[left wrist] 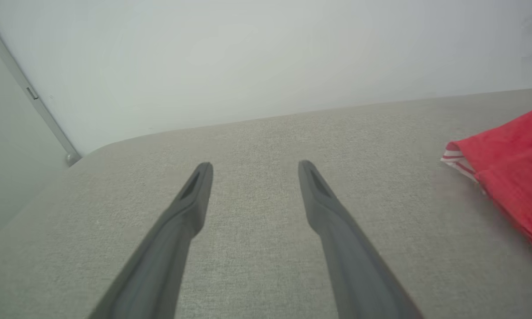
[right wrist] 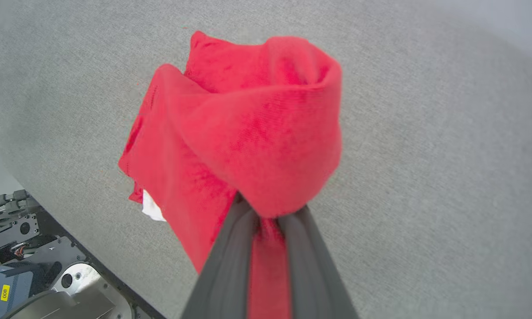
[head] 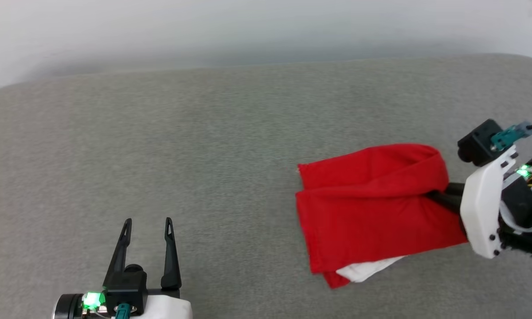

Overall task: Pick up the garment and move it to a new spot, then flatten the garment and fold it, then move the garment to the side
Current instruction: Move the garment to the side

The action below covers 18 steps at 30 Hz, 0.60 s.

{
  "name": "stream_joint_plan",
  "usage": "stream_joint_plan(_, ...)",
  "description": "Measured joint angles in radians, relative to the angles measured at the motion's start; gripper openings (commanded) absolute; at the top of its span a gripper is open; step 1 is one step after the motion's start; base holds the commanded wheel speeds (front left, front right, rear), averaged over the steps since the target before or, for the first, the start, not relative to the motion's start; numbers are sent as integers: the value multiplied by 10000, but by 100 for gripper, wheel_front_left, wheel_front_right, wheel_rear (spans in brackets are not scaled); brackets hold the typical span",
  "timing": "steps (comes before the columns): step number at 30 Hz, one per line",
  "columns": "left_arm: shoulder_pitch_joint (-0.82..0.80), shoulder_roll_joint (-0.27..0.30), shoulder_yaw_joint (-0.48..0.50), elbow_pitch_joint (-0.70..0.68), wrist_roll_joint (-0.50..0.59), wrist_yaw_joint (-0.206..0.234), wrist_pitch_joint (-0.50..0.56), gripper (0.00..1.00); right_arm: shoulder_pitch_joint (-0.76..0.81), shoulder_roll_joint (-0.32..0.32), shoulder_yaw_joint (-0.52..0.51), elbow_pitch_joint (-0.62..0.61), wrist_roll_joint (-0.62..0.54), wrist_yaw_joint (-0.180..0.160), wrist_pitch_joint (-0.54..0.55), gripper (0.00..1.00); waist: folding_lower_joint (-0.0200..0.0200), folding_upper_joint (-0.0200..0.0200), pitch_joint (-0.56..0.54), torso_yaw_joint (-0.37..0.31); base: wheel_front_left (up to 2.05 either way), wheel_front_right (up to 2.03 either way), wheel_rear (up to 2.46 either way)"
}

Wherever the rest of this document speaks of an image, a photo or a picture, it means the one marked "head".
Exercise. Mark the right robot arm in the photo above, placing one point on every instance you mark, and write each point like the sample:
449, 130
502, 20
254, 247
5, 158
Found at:
521, 204

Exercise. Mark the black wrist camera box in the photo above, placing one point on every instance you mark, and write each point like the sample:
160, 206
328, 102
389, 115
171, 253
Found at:
476, 141
126, 285

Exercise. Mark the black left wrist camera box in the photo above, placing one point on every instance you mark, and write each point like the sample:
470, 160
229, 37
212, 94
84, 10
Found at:
126, 285

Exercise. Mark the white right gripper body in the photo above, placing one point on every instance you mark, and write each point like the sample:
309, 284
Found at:
481, 208

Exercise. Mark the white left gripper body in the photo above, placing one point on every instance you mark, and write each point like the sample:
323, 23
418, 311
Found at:
166, 308

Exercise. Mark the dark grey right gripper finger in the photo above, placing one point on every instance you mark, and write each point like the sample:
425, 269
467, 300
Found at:
455, 188
445, 201

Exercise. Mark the red shirt with white sleeves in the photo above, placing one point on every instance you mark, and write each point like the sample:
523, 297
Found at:
368, 208

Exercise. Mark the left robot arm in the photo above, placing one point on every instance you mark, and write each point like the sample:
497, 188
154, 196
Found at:
71, 305

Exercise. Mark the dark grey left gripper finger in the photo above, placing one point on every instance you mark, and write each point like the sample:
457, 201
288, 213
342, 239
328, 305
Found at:
120, 252
171, 261

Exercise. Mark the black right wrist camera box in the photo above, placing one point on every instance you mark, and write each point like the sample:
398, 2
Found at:
476, 141

